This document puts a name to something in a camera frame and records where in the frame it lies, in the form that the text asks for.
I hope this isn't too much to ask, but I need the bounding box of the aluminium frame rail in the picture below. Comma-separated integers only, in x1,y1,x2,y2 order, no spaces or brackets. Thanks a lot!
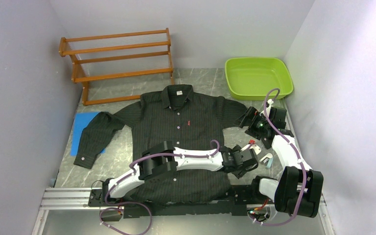
39,184,327,211

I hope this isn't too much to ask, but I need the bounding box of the green plastic basin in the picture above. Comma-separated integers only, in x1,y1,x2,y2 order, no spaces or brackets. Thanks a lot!
224,57,294,101

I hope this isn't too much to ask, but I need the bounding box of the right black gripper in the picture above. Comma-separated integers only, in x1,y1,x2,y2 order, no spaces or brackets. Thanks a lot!
233,106,271,140

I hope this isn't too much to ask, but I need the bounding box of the black pinstriped shirt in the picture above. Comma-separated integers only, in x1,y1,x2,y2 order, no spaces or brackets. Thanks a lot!
74,84,247,205

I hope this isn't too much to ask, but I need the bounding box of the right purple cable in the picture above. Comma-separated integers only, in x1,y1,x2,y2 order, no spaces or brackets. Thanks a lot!
248,88,308,227

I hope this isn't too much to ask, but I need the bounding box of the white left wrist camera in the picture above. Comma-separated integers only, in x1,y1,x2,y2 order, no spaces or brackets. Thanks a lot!
241,140,261,155

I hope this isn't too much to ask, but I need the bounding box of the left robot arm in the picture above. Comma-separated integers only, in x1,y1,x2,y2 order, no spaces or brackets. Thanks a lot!
101,140,261,206

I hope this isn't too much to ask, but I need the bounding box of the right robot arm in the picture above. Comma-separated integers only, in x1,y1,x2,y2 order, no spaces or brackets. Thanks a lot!
240,107,324,218

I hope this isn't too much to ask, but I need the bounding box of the orange wooden shoe rack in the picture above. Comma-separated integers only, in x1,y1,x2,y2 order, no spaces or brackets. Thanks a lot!
58,28,175,106

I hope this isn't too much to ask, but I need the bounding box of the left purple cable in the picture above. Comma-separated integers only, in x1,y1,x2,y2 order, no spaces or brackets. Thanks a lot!
99,139,221,235

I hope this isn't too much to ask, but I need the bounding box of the blue flat mat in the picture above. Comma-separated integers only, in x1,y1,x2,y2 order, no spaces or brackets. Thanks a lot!
70,112,98,156

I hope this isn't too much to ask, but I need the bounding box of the purple cable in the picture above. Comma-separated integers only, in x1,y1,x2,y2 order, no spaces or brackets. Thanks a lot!
99,139,221,235
248,88,308,227

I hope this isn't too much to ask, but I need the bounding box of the black base beam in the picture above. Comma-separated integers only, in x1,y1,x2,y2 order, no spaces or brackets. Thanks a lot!
88,185,267,218

